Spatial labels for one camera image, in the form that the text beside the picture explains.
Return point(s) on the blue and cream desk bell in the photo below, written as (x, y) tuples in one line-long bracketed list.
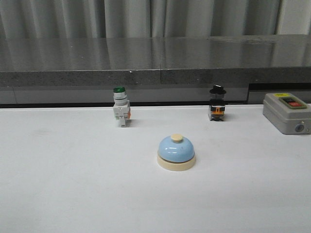
[(176, 153)]

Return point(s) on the black selector switch orange body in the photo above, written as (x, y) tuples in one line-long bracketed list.
[(217, 104)]

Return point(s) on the green pushbutton switch white body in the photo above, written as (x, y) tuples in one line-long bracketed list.
[(121, 108)]

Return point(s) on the grey stone counter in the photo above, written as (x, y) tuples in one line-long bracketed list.
[(84, 71)]

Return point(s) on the grey control box red button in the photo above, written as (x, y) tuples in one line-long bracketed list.
[(288, 113)]

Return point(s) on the grey curtain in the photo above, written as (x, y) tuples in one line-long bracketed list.
[(152, 18)]

